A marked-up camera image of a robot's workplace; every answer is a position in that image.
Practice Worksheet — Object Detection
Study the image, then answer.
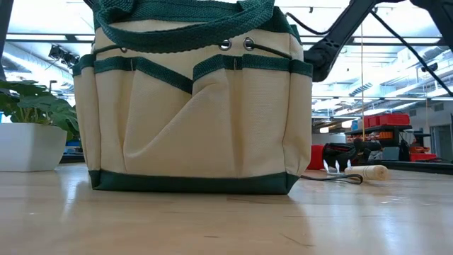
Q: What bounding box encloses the black table edge rail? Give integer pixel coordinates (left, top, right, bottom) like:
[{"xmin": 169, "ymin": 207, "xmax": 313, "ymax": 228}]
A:
[{"xmin": 367, "ymin": 159, "xmax": 453, "ymax": 176}]

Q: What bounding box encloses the red storage bin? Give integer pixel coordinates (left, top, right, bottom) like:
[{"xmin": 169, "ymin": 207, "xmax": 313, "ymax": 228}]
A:
[{"xmin": 409, "ymin": 152, "xmax": 438, "ymax": 163}]

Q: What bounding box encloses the row of red bins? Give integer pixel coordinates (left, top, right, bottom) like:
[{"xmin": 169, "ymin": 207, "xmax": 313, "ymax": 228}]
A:
[{"xmin": 363, "ymin": 113, "xmax": 411, "ymax": 128}]

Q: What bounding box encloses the thin yellow pole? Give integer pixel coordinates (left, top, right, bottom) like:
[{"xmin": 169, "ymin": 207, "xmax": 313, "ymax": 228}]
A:
[{"xmin": 360, "ymin": 23, "xmax": 366, "ymax": 142}]

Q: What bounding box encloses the beige and green gardening bag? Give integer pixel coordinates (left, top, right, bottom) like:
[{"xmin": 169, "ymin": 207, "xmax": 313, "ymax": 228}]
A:
[{"xmin": 71, "ymin": 0, "xmax": 314, "ymax": 196}]

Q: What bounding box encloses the black shelf unit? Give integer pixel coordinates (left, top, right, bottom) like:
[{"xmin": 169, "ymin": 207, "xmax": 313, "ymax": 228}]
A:
[{"xmin": 345, "ymin": 123, "xmax": 413, "ymax": 161}]

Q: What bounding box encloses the wooden-handled hand rake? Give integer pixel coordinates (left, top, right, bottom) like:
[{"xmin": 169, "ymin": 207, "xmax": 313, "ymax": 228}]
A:
[{"xmin": 322, "ymin": 159, "xmax": 391, "ymax": 182}]

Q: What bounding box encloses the black security camera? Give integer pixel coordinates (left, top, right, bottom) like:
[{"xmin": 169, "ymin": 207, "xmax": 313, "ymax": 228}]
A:
[{"xmin": 420, "ymin": 62, "xmax": 440, "ymax": 74}]

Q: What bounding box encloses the green leafy plant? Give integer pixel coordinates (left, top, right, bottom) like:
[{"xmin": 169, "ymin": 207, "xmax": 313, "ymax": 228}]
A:
[{"xmin": 0, "ymin": 79, "xmax": 81, "ymax": 142}]

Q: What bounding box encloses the black frame post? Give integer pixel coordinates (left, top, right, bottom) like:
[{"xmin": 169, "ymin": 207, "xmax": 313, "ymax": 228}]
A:
[{"xmin": 0, "ymin": 0, "xmax": 15, "ymax": 81}]

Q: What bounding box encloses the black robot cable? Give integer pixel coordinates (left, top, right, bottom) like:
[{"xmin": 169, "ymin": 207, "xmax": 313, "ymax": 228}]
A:
[
  {"xmin": 285, "ymin": 11, "xmax": 332, "ymax": 36},
  {"xmin": 369, "ymin": 9, "xmax": 453, "ymax": 97}
]

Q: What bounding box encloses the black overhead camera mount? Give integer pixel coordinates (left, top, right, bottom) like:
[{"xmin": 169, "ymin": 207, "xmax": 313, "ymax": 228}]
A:
[{"xmin": 47, "ymin": 44, "xmax": 81, "ymax": 69}]

